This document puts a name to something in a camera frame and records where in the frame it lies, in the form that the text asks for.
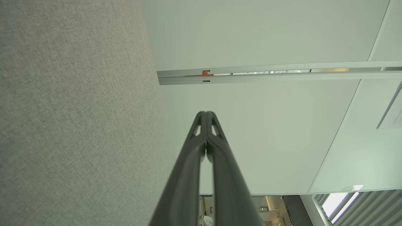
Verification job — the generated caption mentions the dark grey pillar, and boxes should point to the dark grey pillar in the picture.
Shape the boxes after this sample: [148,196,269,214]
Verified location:
[282,195,313,226]

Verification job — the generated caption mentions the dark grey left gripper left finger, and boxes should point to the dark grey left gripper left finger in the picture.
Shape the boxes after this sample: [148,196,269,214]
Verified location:
[149,111,207,226]

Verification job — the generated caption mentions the grey window blinds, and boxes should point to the grey window blinds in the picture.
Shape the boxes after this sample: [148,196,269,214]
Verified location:
[312,188,402,226]

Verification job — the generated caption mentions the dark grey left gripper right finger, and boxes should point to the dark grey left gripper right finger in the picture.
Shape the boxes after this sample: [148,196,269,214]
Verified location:
[206,111,263,226]

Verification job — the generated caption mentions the aluminium frame post, orange clip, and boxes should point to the aluminium frame post, orange clip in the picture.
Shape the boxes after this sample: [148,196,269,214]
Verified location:
[156,61,402,86]

